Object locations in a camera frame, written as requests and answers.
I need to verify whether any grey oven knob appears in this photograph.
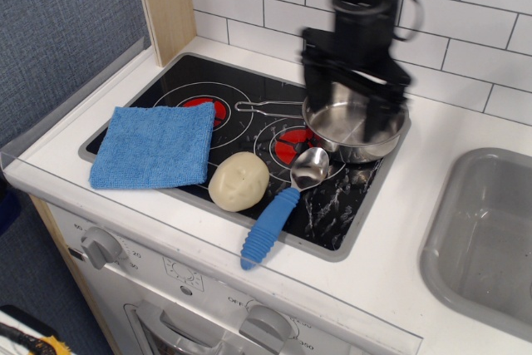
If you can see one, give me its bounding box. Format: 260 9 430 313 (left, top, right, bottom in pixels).
239 305 293 354
81 227 122 270

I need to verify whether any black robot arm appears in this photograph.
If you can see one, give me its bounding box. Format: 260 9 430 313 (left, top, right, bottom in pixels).
302 0 411 142

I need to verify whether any cream plastic potato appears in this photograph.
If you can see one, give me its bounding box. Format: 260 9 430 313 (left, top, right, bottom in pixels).
208 152 269 212

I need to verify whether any blue microfiber cloth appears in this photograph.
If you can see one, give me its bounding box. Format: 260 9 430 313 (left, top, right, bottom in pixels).
89 102 215 190

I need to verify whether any grey left oven knob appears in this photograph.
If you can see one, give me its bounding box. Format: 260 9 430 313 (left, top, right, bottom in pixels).
81 227 122 270

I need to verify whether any light wooden post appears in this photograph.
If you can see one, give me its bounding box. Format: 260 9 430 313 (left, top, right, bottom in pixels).
141 0 196 67

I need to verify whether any oven door with handle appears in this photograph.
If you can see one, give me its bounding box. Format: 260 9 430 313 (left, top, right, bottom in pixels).
125 300 272 354

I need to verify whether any grey right oven knob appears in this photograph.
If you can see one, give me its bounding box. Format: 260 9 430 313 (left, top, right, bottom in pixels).
239 305 293 354

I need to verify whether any grey plastic sink basin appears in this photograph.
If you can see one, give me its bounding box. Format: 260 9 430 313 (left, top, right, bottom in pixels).
421 148 531 341

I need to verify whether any yellow and black object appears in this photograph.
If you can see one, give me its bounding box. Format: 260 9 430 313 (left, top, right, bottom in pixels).
1 323 71 355

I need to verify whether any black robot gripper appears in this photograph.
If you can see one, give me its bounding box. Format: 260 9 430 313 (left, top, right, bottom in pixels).
302 0 411 143

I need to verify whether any black glass stovetop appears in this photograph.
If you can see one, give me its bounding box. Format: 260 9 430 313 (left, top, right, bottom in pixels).
77 52 411 264

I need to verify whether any silver pot with wire handle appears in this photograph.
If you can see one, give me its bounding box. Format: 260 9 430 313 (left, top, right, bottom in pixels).
234 83 410 164

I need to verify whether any spoon with blue handle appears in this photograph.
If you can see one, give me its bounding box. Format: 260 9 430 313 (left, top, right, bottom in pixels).
240 147 329 270

